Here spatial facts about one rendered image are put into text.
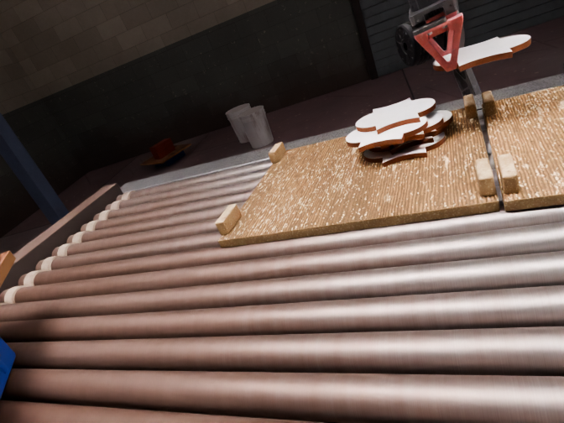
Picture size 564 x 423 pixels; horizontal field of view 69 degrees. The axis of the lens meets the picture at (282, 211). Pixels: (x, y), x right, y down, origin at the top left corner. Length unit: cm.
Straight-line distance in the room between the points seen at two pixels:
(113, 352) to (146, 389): 11
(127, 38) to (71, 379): 577
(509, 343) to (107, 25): 615
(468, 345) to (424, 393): 6
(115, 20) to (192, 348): 588
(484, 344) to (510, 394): 5
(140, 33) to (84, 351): 563
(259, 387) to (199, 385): 7
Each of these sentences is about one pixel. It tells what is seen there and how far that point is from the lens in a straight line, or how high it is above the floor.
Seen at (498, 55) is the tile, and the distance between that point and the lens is 70.
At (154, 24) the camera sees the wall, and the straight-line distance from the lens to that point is 600.
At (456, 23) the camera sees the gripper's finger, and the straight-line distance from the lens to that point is 68.
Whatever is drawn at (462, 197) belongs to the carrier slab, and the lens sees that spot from 57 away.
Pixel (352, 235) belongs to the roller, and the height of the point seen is 92.
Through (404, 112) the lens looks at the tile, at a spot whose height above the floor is 99.
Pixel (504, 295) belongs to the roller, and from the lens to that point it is 45.
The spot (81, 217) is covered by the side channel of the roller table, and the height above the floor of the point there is 93.
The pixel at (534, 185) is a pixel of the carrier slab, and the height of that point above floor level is 94.
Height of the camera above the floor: 123
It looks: 26 degrees down
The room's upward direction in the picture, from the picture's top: 23 degrees counter-clockwise
